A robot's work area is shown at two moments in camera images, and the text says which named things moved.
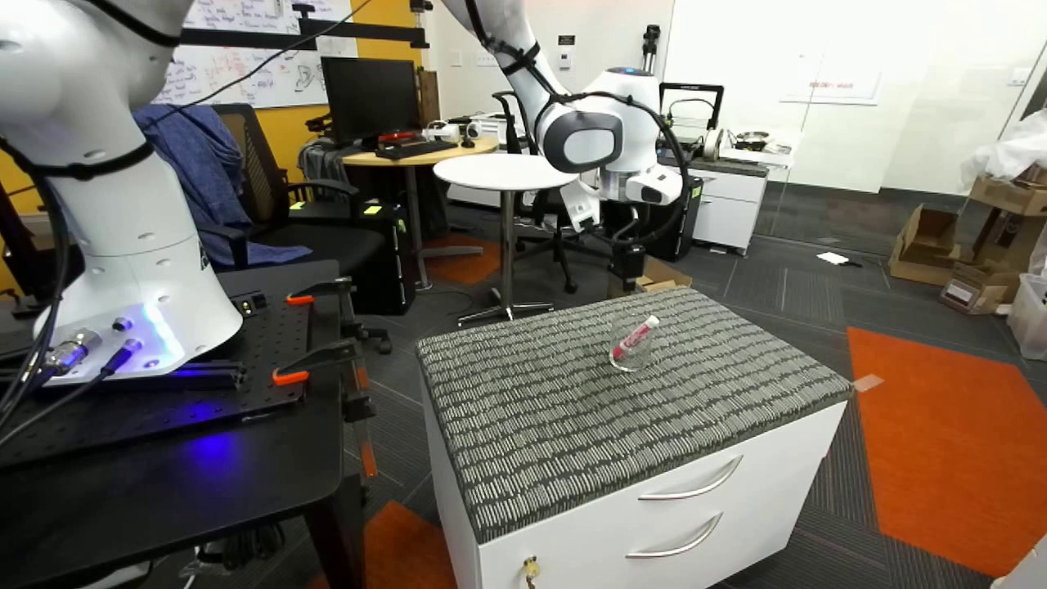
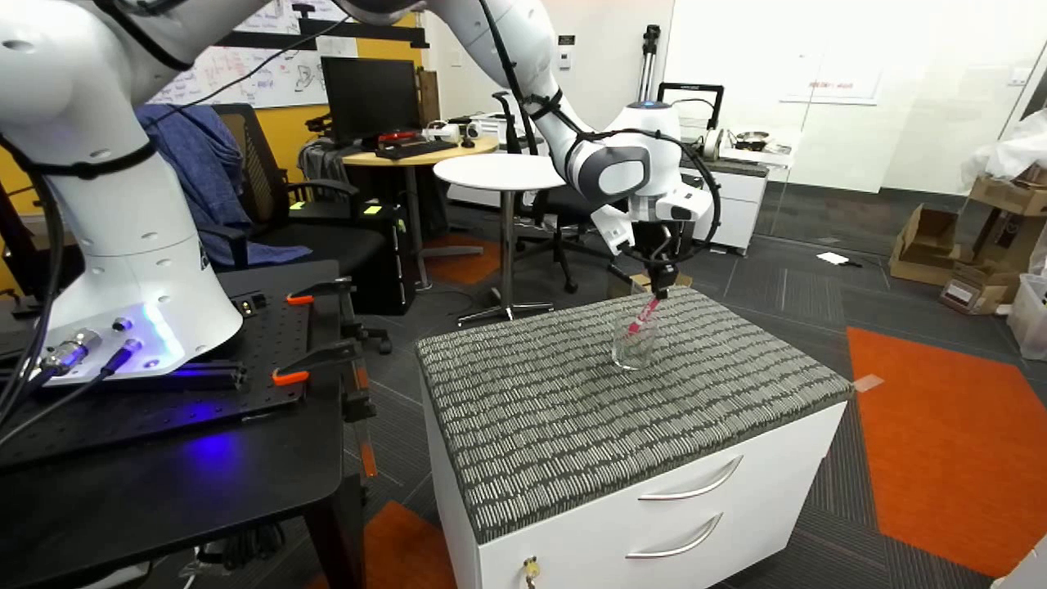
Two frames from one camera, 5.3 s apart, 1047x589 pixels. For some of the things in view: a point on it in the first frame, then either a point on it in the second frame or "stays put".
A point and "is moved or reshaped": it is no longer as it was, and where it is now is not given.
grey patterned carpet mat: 524,399 stays put
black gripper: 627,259 → 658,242
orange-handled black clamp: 308,297 stays put
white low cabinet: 728,193 stays put
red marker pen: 633,337 is moved or reshaped
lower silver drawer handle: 680,543 stays put
